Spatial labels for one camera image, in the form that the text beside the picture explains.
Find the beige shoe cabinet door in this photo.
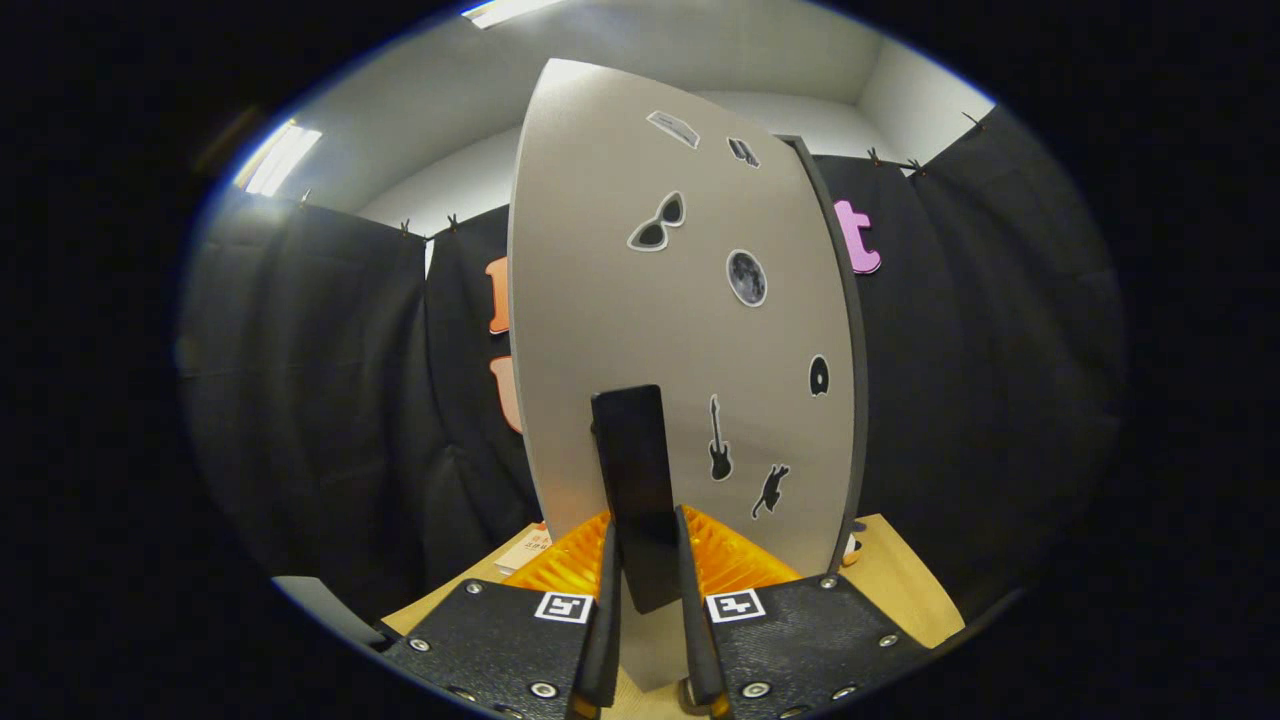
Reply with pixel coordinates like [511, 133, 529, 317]
[507, 57, 859, 693]

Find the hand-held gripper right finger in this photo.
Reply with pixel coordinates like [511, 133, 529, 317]
[672, 505, 936, 720]

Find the dark grey shoe cabinet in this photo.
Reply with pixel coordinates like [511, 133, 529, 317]
[775, 133, 871, 576]

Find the black door handle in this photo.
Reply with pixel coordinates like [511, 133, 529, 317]
[590, 384, 683, 615]

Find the black backdrop cloth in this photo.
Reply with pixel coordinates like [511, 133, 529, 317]
[180, 105, 1131, 621]

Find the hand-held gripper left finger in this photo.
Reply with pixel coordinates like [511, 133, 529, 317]
[380, 508, 623, 720]

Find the long ceiling light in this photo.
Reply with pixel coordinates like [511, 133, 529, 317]
[460, 0, 566, 29]
[232, 118, 324, 198]

